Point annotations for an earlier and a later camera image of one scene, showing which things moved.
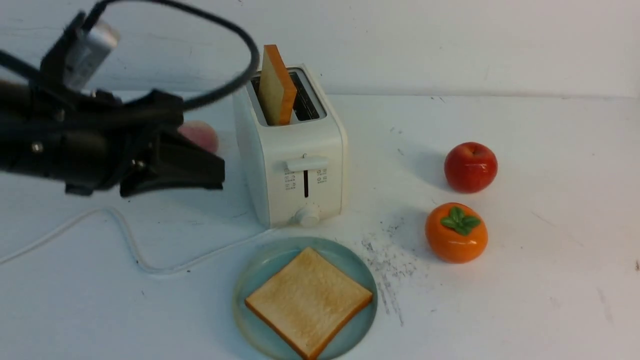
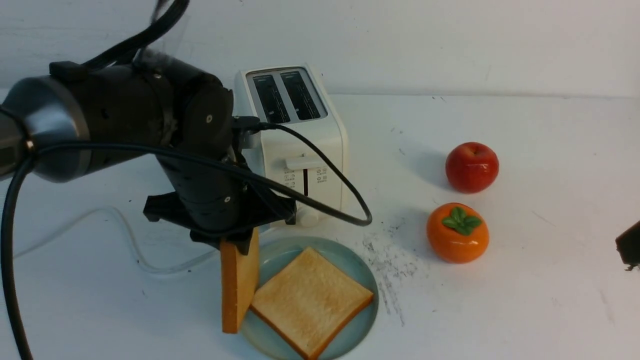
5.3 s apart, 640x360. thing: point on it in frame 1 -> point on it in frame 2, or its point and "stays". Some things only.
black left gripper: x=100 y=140 -> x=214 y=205
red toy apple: x=471 y=167 stays
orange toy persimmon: x=456 y=233 stays
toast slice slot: x=278 y=94 -> x=239 y=280
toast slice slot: x=309 y=303 stays
